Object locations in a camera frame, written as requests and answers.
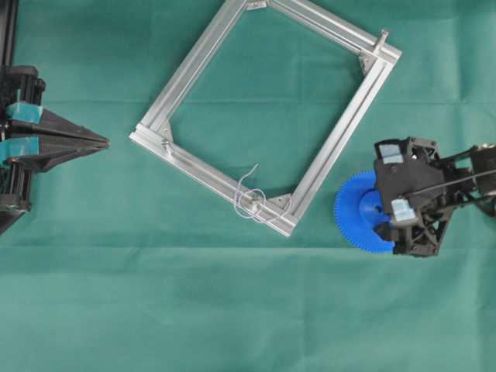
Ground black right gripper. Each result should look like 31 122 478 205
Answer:
374 137 453 257

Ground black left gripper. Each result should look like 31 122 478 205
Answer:
1 66 109 212

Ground blue plastic gear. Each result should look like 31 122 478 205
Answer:
334 170 394 253

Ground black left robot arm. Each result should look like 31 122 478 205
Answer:
1 1 109 219

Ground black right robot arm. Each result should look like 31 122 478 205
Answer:
374 136 495 257

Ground green table cloth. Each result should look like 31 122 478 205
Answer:
1 1 495 371

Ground square aluminium extrusion frame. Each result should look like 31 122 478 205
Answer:
129 0 402 236

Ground steel shaft on left rail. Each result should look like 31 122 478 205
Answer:
161 138 172 148

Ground steel shaft with wire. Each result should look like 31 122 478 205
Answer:
248 198 260 214

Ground thin white wire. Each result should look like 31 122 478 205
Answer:
233 163 281 223

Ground steel shaft at frame corner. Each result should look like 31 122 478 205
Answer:
374 29 389 54

